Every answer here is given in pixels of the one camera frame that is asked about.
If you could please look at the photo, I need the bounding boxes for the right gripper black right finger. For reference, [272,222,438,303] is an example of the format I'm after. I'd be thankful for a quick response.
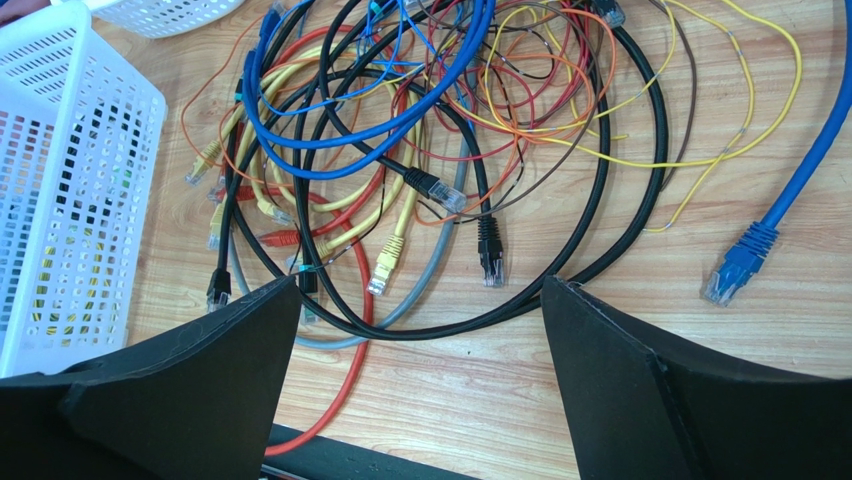
[541,278,851,479]

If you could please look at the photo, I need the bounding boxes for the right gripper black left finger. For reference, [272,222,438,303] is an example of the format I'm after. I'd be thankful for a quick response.
[1,277,301,479]

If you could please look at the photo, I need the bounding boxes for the thin red wire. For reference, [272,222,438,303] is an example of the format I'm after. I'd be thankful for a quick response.
[399,0,600,165]

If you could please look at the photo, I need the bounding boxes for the white perforated basket near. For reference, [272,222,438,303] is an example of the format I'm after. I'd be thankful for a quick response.
[1,2,168,377]

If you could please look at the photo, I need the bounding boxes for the white perforated basket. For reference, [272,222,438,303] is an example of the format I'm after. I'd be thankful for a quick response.
[1,2,168,377]
[81,0,245,39]

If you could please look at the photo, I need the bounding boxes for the white perforated basket far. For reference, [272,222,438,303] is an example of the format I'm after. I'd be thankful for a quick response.
[81,0,245,39]

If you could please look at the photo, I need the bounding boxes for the blue ethernet cable right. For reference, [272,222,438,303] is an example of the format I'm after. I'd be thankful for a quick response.
[700,0,852,309]

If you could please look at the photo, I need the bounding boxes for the thick black cable loop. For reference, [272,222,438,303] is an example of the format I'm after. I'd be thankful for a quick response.
[226,0,670,342]

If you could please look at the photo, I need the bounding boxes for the grey ethernet cable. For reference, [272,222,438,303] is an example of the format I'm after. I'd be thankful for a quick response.
[226,66,478,351]

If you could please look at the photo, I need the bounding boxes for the long red ethernet cable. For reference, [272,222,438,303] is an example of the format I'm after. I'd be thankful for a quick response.
[211,25,375,458]

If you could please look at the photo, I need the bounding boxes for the black ethernet cable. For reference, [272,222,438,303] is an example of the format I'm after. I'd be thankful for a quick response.
[292,66,507,289]

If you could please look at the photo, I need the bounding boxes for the yellow ethernet cable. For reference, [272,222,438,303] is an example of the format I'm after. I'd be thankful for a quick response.
[183,59,427,298]

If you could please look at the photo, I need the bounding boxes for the thin brown wire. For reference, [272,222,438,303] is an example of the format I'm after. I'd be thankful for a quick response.
[412,0,699,225]

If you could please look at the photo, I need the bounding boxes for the thin yellow wire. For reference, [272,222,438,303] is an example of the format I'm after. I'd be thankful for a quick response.
[481,0,804,234]

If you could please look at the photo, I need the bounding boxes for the thin orange wire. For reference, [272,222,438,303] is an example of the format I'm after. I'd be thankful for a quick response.
[179,0,619,228]

